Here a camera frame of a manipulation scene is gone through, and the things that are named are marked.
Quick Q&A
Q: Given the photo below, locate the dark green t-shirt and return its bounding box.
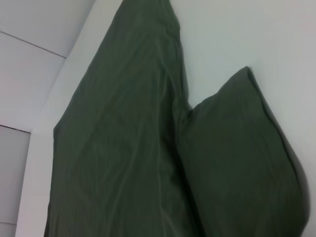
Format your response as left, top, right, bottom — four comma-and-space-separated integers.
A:
44, 0, 311, 237

